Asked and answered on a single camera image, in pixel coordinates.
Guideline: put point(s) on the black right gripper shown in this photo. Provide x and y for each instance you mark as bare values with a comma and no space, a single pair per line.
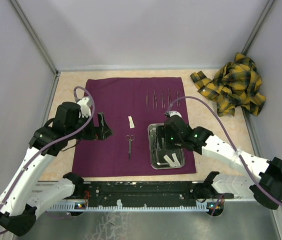
169,144

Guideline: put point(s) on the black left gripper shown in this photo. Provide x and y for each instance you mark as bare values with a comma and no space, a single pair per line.
100,132

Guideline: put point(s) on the steel instrument tray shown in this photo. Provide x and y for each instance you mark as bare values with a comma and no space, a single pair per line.
158,148

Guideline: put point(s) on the surgical scissors steel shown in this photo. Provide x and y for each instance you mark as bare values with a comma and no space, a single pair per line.
130,139

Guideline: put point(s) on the white packaged instrument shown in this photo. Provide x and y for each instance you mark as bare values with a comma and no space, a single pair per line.
131,122

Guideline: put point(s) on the purple cloth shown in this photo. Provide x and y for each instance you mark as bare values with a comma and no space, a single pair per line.
118,98

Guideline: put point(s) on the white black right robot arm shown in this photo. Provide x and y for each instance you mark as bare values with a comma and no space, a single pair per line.
265,174

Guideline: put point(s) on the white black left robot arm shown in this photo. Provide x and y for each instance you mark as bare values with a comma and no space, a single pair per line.
73,121

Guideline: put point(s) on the white packaged blade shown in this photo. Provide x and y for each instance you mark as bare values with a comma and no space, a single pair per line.
169,161
176,161

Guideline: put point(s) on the yellow plaid shirt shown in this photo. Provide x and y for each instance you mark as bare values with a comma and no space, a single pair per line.
236,84

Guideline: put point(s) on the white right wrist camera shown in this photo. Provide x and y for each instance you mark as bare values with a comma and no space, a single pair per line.
172,114

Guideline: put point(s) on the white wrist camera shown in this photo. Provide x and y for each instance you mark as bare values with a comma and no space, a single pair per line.
172,114
85,104

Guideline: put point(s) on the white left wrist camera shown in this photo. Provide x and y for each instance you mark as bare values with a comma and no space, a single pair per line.
85,104

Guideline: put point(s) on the aluminium frame rail front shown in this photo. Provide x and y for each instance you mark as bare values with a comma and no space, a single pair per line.
54,197

